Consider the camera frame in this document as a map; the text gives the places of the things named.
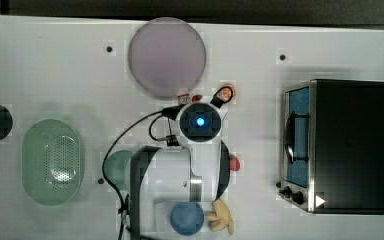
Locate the plush orange slice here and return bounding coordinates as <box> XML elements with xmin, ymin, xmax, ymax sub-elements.
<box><xmin>219</xmin><ymin>83</ymin><xmax>236</xmax><ymax>102</ymax></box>

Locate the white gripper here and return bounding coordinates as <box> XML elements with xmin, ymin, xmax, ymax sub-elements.
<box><xmin>175</xmin><ymin>86</ymin><xmax>231</xmax><ymax>147</ymax></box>

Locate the red plush ketchup bottle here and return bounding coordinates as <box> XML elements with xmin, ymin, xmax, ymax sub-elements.
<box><xmin>177</xmin><ymin>94</ymin><xmax>191</xmax><ymax>105</ymax></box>

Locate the green oval strainer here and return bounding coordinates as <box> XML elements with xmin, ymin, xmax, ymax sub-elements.
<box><xmin>22</xmin><ymin>119</ymin><xmax>84</xmax><ymax>206</ymax></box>

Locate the light red plush strawberry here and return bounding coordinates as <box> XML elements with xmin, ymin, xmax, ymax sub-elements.
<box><xmin>230</xmin><ymin>155</ymin><xmax>241</xmax><ymax>171</ymax></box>

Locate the black cable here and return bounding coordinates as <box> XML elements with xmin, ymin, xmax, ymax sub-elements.
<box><xmin>101</xmin><ymin>109</ymin><xmax>181</xmax><ymax>240</ymax></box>

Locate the blue bowl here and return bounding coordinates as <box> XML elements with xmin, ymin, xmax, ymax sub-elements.
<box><xmin>170</xmin><ymin>202</ymin><xmax>204</xmax><ymax>236</ymax></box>

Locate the plush peeled banana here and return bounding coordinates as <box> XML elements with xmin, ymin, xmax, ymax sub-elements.
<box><xmin>206</xmin><ymin>199</ymin><xmax>234</xmax><ymax>235</ymax></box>

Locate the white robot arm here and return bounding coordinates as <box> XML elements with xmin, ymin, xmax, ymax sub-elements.
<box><xmin>128</xmin><ymin>92</ymin><xmax>230</xmax><ymax>240</ymax></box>

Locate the dark red plush strawberry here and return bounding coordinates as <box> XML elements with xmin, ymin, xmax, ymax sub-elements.
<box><xmin>192</xmin><ymin>95</ymin><xmax>203</xmax><ymax>102</ymax></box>

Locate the green cup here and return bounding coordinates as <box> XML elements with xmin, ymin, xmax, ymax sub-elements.
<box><xmin>105</xmin><ymin>150</ymin><xmax>133</xmax><ymax>191</ymax></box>

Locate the silver toaster oven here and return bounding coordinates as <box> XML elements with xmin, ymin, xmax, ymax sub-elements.
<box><xmin>276</xmin><ymin>79</ymin><xmax>384</xmax><ymax>215</ymax></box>

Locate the grey round plate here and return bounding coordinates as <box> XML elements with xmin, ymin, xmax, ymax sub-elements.
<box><xmin>128</xmin><ymin>17</ymin><xmax>206</xmax><ymax>99</ymax></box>

